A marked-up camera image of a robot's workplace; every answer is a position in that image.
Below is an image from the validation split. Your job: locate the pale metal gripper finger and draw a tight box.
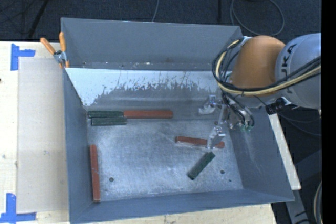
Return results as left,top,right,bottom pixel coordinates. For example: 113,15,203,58
197,95,224,116
205,125,227,150

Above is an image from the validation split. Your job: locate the red-brown flat block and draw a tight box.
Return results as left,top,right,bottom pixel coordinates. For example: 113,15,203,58
89,144,102,202
175,135,226,150
123,110,174,120

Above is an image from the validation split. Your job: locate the grey metal bin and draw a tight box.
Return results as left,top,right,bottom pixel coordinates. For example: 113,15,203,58
60,17,296,224

